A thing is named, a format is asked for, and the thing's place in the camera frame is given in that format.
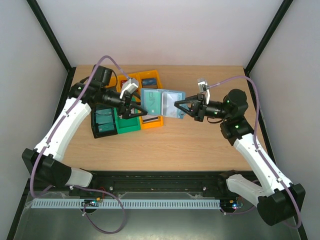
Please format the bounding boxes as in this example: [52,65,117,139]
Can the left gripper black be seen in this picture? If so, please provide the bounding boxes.
[101,88,148,120]

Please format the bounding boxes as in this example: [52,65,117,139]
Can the blue card holder wallet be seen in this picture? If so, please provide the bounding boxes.
[156,89,186,119]

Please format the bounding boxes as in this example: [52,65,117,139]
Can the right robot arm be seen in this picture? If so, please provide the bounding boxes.
[174,89,306,229]

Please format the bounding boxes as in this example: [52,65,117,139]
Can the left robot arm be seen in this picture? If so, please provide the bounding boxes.
[22,65,147,188]

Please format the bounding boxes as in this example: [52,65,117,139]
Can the magnetic stripe white card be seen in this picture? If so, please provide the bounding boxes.
[141,115,158,123]

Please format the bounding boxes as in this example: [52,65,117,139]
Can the red card stack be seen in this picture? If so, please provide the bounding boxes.
[120,80,127,87]

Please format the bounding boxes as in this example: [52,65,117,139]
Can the teal vip card stack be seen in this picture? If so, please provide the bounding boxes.
[98,123,115,133]
[95,108,113,125]

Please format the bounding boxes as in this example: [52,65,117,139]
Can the blue card stack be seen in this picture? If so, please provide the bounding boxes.
[141,77,158,89]

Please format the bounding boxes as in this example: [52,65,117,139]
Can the green bin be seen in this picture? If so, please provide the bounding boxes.
[113,108,141,134]

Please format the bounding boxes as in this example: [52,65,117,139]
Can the yellow bin back left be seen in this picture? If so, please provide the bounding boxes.
[107,76,119,88]

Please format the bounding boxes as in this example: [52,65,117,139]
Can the yellow bin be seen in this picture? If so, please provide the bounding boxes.
[107,76,119,88]
[116,73,141,93]
[137,69,163,89]
[139,115,164,130]

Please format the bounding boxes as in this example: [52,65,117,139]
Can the yellow bin back middle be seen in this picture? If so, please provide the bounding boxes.
[116,73,141,93]

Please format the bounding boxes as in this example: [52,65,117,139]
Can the yellow bin front right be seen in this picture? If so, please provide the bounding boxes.
[139,115,164,130]

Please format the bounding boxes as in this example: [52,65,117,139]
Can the yellow bin back right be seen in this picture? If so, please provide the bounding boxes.
[137,69,163,89]

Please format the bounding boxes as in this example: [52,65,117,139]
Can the black bin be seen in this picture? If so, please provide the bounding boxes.
[90,104,118,139]

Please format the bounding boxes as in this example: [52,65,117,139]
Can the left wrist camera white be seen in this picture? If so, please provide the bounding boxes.
[119,78,139,99]

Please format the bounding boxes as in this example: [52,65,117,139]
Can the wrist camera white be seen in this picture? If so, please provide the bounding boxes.
[197,78,211,105]
[119,78,139,99]

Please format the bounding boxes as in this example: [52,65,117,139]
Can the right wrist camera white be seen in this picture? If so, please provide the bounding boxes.
[197,78,211,105]

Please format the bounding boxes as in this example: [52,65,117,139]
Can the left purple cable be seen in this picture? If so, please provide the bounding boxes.
[29,55,128,235]

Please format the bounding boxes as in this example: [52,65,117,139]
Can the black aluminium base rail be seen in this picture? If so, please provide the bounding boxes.
[24,170,291,198]

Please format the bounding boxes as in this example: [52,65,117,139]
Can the white slotted cable duct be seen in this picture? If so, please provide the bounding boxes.
[31,198,221,210]

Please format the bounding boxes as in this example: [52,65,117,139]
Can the right black frame post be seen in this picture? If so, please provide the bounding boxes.
[244,0,294,72]

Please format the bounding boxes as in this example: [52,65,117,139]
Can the black frame post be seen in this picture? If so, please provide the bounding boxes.
[244,0,294,72]
[26,0,73,72]

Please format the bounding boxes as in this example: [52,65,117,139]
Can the left black frame post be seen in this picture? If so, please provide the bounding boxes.
[26,0,73,72]

